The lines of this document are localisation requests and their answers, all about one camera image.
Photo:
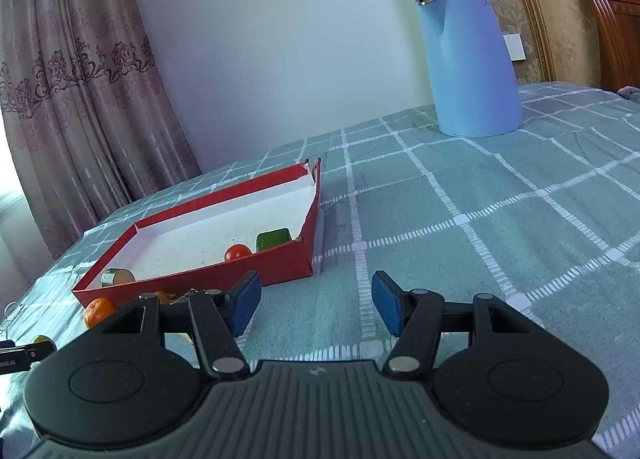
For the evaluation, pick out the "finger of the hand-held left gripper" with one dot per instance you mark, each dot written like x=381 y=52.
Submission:
x=25 y=353

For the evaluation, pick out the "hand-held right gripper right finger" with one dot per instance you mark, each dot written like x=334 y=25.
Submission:
x=386 y=304

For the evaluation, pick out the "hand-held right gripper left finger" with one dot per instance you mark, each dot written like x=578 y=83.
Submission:
x=246 y=304

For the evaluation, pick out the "large green tomato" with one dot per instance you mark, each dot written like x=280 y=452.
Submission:
x=42 y=339

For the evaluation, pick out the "red cardboard box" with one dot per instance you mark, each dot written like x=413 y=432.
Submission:
x=280 y=264

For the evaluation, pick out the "round brown fruit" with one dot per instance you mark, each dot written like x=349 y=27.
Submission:
x=167 y=297

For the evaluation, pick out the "orange tangerine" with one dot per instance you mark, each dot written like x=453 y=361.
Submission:
x=97 y=314

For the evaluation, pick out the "red cherry tomato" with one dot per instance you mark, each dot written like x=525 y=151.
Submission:
x=237 y=253

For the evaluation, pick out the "small green tomato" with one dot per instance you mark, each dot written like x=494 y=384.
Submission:
x=272 y=240

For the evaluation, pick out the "green checked bedsheet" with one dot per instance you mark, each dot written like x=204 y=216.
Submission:
x=450 y=239

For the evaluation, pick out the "sheer white curtain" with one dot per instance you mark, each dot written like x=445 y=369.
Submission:
x=10 y=249

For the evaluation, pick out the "short eggplant piece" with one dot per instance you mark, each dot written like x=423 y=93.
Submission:
x=117 y=277

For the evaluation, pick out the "light blue kettle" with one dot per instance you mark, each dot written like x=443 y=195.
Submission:
x=470 y=69

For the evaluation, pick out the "patterned pink curtain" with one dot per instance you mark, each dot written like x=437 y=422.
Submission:
x=75 y=89

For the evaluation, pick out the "grey cloth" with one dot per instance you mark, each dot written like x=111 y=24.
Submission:
x=631 y=94

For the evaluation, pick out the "wooden headboard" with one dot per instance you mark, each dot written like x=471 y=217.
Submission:
x=615 y=29

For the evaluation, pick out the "metal frame eyeglasses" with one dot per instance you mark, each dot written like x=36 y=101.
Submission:
x=12 y=305

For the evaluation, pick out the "white wall switch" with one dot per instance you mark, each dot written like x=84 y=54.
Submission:
x=515 y=46

